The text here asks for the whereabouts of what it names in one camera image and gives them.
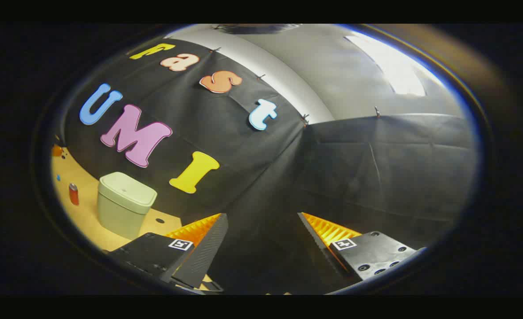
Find green desktop garbage bin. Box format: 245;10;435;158
97;172;158;241

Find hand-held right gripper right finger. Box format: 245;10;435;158
297;212;427;291

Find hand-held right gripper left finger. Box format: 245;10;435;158
106;213;229;294

